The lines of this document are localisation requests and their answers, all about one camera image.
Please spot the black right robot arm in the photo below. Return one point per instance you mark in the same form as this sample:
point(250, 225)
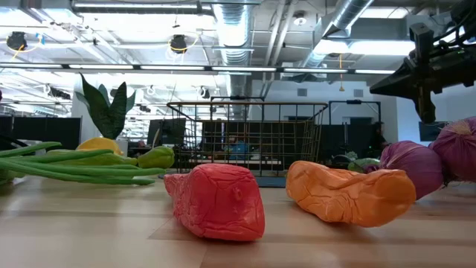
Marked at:
point(465, 15)

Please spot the orange wrinkled carrot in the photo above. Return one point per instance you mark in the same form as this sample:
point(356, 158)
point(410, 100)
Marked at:
point(349, 197)

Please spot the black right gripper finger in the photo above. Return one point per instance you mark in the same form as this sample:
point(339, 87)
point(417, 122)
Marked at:
point(426, 108)
point(401, 83)

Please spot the green toy pepper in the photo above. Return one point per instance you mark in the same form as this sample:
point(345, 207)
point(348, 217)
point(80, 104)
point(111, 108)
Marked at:
point(156, 158)

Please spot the person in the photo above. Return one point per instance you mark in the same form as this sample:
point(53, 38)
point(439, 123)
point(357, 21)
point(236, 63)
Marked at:
point(378, 139)

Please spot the white square planter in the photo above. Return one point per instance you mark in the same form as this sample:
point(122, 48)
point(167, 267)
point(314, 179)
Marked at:
point(124, 147)

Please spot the long linear ceiling light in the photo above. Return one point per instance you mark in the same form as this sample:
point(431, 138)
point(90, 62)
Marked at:
point(171, 67)

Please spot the black room partition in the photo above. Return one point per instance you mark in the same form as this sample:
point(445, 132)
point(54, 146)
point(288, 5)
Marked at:
point(44, 130)

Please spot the blue round woven mat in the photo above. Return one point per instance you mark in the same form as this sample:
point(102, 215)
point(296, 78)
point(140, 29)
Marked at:
point(271, 182)

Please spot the large green leafy plant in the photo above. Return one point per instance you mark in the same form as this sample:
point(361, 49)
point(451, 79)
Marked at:
point(111, 111)

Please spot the white round ceiling sensor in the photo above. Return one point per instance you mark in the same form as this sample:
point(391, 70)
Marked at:
point(299, 19)

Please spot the yellow starfruit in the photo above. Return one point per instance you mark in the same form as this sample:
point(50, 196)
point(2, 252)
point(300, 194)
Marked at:
point(98, 144)

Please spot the dark wall monitor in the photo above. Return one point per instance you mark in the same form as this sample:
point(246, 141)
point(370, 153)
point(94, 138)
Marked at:
point(431, 132)

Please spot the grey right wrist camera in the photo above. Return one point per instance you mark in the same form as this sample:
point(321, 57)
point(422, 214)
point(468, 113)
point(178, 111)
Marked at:
point(422, 39)

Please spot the black metal frame rack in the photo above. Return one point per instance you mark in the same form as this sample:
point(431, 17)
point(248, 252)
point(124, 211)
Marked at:
point(353, 101)

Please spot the wide silver ceiling duct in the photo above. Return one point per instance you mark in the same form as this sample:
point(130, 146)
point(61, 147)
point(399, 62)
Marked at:
point(234, 30)

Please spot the black desk monitor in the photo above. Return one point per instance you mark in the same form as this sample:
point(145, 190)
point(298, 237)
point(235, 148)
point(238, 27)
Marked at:
point(167, 130)

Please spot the red wrinkled carrot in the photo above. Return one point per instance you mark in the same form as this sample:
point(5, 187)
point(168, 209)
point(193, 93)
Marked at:
point(219, 203)

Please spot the green long bean bundle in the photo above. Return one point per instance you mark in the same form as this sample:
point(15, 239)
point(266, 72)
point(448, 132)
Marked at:
point(74, 172)

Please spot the slanted silver ceiling duct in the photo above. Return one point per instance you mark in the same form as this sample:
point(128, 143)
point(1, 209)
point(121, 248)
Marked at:
point(349, 11)

